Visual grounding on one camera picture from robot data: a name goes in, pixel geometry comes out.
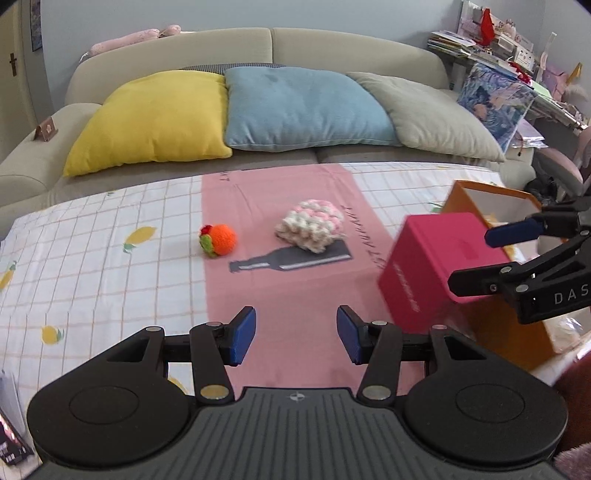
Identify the beige sofa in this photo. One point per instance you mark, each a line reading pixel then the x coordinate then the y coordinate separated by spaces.
pixel 175 50

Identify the orange cardboard box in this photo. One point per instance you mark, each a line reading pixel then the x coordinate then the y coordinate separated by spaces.
pixel 501 341

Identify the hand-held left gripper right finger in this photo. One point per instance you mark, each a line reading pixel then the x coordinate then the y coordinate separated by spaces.
pixel 348 334

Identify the red hanging ornament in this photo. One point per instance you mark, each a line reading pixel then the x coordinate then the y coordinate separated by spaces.
pixel 485 25

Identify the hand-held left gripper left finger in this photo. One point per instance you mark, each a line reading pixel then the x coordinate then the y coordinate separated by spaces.
pixel 242 334

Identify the grey mesh cushion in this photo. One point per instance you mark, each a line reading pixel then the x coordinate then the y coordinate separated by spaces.
pixel 221 68

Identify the orange crochet fruit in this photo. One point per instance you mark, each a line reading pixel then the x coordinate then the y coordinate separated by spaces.
pixel 224 240

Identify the beige pillow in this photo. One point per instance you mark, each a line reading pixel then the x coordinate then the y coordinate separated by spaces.
pixel 429 115

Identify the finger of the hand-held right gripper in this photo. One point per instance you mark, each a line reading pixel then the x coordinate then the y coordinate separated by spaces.
pixel 480 281
pixel 512 230

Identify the patterned blue pillow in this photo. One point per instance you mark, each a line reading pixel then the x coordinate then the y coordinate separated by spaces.
pixel 489 101

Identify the dark wall cross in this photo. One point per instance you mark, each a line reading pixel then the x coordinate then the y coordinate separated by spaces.
pixel 14 64

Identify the stack of papers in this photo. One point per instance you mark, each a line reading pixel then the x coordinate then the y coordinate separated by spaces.
pixel 450 44

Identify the pink mat with bottle print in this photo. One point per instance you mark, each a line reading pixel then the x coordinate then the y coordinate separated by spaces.
pixel 286 300

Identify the cluttered white desk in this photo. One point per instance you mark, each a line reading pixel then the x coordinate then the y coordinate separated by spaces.
pixel 554 106

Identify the yellow pillow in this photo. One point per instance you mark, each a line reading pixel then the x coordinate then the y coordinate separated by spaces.
pixel 147 120

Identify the brown phone stand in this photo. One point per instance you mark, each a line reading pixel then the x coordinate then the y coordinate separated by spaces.
pixel 46 130

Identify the red box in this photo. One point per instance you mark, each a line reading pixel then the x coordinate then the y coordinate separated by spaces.
pixel 425 263

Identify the pink chair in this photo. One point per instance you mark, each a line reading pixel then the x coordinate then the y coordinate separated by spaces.
pixel 561 166

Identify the maroon fuzzy cloth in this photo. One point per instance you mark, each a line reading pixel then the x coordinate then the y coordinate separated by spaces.
pixel 575 406

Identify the dark wall picture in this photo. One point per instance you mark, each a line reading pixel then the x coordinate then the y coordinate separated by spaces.
pixel 36 25

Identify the pink white knitted yarn bundle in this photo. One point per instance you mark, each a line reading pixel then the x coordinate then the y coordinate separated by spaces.
pixel 309 224

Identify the pink bolster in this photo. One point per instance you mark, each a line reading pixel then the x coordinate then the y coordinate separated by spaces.
pixel 120 42

